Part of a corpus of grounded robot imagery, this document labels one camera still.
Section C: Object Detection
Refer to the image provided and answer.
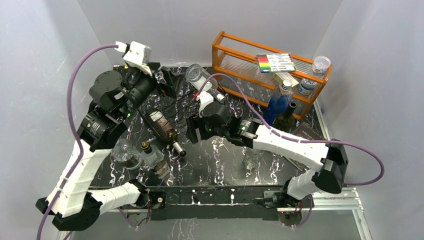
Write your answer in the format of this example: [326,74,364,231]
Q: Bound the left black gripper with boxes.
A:
[119,61,185,121]

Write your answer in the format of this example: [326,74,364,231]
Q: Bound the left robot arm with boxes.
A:
[35,66,185,232]

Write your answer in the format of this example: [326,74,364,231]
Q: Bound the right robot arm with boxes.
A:
[186,101,348,207]

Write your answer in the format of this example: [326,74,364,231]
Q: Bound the large clear glass bottle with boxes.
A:
[185,63,226,104]

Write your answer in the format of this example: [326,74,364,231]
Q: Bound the square clear liquor bottle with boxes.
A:
[140,141,170,179]

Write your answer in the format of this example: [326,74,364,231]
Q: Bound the round clear glass bottle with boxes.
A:
[110,138,143,170]

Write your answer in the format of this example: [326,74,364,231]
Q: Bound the orange wooden shelf rack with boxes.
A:
[212,31,333,121]

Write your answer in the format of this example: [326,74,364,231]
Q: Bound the blue glass bottle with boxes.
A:
[264,80,294,126]

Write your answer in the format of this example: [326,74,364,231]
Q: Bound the dark olive wine bottle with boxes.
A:
[272,101,297,133]

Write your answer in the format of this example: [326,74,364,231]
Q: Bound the small white carton box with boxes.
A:
[273,72,299,88]

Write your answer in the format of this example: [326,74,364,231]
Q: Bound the coloured marker pen set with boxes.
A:
[256,53,297,73]

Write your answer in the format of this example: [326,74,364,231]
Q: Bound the brown book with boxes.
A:
[283,121,325,171]

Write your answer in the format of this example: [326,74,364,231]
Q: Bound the clear plastic jar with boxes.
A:
[311,55,331,77]

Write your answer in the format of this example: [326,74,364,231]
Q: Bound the black wire wine rack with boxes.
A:
[140,80,199,144]

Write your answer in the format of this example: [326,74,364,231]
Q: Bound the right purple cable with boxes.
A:
[198,73,386,187]

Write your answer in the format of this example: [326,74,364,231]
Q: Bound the purple cable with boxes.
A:
[198,73,386,187]
[35,43,119,240]

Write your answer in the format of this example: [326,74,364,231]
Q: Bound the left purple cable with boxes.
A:
[35,43,119,240]

